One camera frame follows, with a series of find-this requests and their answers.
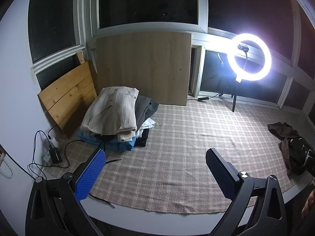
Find black folded garment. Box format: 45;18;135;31
134;128;150;148

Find white ring light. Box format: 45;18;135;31
226;32;272;82

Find black tripod legs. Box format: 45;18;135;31
217;79;240;113

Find brown cloth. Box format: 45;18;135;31
267;122;299;175

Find light wooden board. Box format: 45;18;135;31
95;32;192;107

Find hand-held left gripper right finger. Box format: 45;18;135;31
205;148;288;236

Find pine plank panel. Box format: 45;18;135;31
37;60;99;139

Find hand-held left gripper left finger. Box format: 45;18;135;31
25;148;107;236

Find blue folded garment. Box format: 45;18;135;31
77;130;137;151

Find black cloth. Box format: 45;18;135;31
287;136;309;176

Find black phone holder clip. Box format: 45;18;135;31
236;43;250;78

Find white power strip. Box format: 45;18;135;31
42;139;58;165

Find white window frame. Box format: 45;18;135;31
28;0;315;118

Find black power adapter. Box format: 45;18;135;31
49;147;62;164

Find person's right hand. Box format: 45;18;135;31
301;192;315;218

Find dark grey folded garment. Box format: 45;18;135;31
134;95;160;131

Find pink plaid rug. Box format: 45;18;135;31
48;100;310;214

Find white printed folded garment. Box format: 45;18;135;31
136;118;157;138

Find beige folded shirt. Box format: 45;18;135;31
80;86;139;138

